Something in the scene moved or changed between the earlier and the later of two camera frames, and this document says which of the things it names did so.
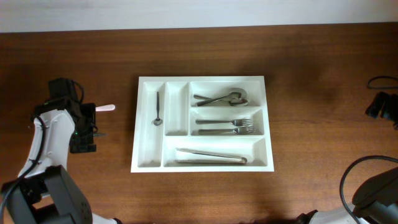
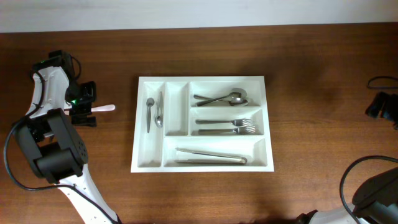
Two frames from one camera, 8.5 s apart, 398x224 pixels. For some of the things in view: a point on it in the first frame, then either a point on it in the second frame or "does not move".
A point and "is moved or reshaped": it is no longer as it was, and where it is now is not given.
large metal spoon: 235,102 does not move
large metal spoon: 234,94 does not move
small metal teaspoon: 158,121 is moved or reshaped
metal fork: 237,122 does not move
